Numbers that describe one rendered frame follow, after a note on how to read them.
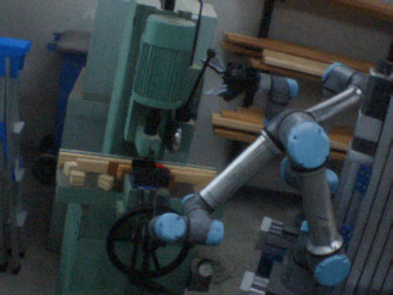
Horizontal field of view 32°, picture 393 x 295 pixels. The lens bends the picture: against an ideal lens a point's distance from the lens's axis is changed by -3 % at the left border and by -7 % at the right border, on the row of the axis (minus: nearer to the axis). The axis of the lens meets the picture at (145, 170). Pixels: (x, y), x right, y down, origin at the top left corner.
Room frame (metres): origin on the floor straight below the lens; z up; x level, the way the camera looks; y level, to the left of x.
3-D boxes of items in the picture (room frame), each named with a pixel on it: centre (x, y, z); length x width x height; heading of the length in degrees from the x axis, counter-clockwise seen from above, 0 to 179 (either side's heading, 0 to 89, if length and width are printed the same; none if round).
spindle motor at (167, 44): (2.44, 0.01, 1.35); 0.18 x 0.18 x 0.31
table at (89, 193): (2.33, 0.00, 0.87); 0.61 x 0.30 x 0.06; 102
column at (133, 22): (2.72, 0.07, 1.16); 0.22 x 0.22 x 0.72; 12
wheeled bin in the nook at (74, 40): (4.40, 0.45, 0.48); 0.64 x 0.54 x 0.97; 95
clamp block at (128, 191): (2.25, -0.01, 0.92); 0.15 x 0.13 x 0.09; 102
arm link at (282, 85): (2.44, -0.42, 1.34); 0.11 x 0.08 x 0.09; 101
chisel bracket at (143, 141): (2.46, 0.01, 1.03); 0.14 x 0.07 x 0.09; 12
